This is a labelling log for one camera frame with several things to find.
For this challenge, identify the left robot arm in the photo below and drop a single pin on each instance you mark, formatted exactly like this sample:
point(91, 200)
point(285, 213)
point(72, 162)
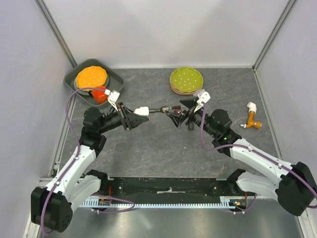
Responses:
point(52, 206)

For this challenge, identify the orange polka dot plate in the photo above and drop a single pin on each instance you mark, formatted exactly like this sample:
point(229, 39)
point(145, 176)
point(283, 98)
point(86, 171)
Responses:
point(91, 77)

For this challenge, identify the white pvc elbow fitting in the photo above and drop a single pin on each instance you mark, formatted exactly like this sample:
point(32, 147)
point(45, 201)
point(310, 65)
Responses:
point(142, 111)

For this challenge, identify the green polka dot plate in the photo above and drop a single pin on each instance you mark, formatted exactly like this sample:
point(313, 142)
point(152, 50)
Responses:
point(186, 79)

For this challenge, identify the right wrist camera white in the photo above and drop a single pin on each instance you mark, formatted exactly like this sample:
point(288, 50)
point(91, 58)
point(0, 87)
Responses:
point(201, 97)

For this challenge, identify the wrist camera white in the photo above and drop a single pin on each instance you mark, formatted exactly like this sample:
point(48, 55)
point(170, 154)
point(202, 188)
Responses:
point(201, 97)
point(112, 97)

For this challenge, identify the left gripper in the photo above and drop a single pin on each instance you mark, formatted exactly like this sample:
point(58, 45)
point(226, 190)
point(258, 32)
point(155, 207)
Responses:
point(129, 120)

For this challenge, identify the dark grey metal faucet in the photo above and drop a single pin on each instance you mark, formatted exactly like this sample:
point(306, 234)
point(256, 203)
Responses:
point(163, 109)

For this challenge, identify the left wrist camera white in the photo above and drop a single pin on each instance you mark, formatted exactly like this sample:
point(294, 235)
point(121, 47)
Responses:
point(112, 97)

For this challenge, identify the orange faucet with white elbow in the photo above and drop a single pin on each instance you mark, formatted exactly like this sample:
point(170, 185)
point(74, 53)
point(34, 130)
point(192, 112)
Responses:
point(251, 122)

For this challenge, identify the small black connector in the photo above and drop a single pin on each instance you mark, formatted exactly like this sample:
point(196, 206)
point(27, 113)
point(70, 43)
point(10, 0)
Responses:
point(191, 126)

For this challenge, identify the dark green square tray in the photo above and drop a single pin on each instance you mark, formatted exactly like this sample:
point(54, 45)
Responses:
point(113, 82)

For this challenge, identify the orange mug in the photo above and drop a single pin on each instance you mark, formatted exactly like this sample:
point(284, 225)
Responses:
point(100, 94)

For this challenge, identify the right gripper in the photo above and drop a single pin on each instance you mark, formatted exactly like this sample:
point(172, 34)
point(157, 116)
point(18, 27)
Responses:
point(190, 103)

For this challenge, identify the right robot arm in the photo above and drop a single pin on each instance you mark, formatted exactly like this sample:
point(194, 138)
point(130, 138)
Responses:
point(291, 185)

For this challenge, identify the maroon faucet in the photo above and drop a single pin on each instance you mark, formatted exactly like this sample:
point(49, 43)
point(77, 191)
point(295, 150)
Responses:
point(177, 110)

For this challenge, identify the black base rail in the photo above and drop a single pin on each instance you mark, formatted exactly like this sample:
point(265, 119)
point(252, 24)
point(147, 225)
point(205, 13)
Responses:
point(147, 191)

